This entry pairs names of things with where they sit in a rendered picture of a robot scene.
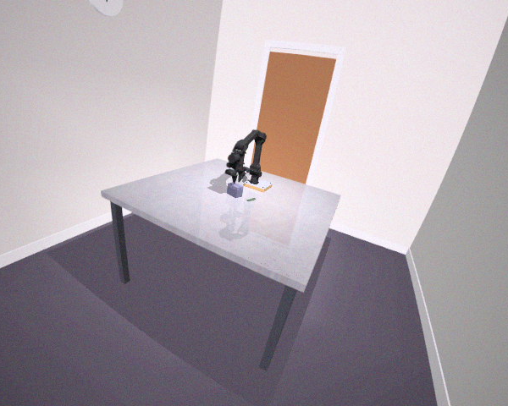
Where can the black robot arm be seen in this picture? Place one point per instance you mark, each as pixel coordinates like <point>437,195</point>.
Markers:
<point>239,151</point>

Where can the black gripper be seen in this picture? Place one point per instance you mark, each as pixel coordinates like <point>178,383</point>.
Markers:
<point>237,169</point>

